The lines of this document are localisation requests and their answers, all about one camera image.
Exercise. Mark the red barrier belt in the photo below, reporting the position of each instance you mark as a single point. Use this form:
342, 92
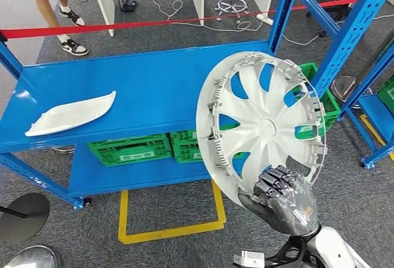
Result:
123, 25

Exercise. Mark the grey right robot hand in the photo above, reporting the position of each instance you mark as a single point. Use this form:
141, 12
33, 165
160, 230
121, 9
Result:
292, 205

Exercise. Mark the white plastic trim part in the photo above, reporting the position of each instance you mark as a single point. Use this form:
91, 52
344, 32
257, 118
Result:
70, 115

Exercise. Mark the blue metal shelf rack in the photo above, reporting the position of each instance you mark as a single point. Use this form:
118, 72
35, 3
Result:
138, 86
377, 117

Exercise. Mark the silver plastic wheel cover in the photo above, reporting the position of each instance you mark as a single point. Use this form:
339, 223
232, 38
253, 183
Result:
267, 127

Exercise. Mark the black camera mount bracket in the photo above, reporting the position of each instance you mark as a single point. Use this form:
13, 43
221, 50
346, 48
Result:
289, 252

